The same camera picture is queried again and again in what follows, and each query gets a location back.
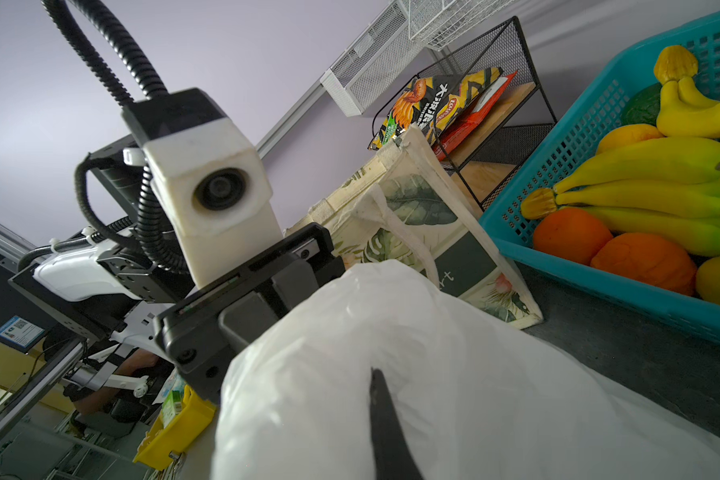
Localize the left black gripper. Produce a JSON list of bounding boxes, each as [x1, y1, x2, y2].
[[155, 223, 345, 405]]

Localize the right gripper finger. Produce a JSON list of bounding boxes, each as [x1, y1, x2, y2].
[[369, 369, 423, 480]]

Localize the white plastic grocery bag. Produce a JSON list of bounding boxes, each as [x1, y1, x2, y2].
[[210, 261, 720, 479]]

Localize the cream canvas tote bag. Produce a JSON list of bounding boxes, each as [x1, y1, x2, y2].
[[287, 127, 543, 330]]

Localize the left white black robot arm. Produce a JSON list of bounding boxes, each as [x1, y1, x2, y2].
[[11, 1, 345, 402]]

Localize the yellow bin in background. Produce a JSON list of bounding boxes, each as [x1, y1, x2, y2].
[[133, 385, 216, 471]]

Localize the orange fruit rear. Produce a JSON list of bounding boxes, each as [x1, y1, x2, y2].
[[532, 208, 613, 265]]

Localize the orange fruit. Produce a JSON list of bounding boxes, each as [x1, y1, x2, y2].
[[532, 208, 613, 265], [590, 233, 697, 296]]

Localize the orange fruit front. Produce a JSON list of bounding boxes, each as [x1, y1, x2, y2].
[[590, 233, 697, 296]]

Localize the black yellow chips bag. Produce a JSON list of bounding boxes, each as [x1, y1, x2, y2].
[[368, 67, 514, 151]]

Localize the yellow banana bunch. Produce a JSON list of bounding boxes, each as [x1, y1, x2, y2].
[[520, 137, 720, 257]]

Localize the teal plastic fruit basket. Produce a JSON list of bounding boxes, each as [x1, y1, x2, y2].
[[480, 12, 720, 345]]

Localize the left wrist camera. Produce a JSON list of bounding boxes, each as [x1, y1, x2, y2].
[[122, 88, 283, 288]]

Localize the white mesh wall basket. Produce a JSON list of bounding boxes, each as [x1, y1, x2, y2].
[[320, 1, 422, 117]]

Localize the black wire wooden shelf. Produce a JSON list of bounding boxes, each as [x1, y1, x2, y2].
[[369, 15, 559, 212]]

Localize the white wire wall rack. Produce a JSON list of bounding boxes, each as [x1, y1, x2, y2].
[[397, 0, 514, 51]]

